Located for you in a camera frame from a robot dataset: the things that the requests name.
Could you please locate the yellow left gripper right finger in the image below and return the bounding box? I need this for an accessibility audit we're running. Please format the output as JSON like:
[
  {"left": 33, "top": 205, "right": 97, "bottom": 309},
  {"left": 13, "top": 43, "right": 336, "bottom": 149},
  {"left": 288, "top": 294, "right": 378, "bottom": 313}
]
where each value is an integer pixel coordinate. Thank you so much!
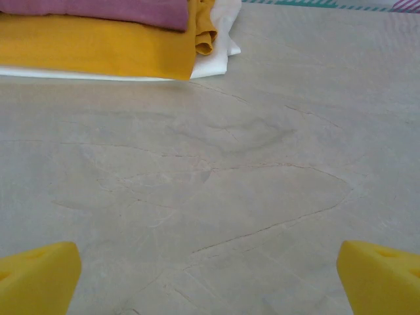
[{"left": 337, "top": 240, "right": 420, "bottom": 315}]

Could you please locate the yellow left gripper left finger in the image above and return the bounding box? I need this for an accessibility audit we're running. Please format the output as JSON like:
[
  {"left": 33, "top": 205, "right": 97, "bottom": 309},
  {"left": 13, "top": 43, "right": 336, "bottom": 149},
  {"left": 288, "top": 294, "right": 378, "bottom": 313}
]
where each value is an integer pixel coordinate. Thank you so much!
[{"left": 0, "top": 241, "right": 82, "bottom": 315}]

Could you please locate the stack of folded clothes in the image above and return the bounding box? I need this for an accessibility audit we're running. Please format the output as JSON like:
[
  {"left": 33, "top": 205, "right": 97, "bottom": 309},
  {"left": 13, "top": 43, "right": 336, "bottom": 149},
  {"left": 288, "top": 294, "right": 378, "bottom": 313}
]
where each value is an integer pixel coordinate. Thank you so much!
[{"left": 0, "top": 0, "right": 242, "bottom": 82}]

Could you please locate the folded mustard yellow t-shirt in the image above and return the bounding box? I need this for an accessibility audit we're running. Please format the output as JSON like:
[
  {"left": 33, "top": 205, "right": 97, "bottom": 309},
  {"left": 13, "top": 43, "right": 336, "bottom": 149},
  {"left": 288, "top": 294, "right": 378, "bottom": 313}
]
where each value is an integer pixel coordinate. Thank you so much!
[{"left": 0, "top": 0, "right": 219, "bottom": 81}]

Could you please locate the folded mauve t-shirt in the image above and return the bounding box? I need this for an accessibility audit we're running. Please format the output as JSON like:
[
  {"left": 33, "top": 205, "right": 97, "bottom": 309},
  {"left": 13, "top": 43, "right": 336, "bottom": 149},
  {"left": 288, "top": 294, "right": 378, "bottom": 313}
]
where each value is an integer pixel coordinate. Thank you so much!
[{"left": 0, "top": 0, "right": 190, "bottom": 33}]

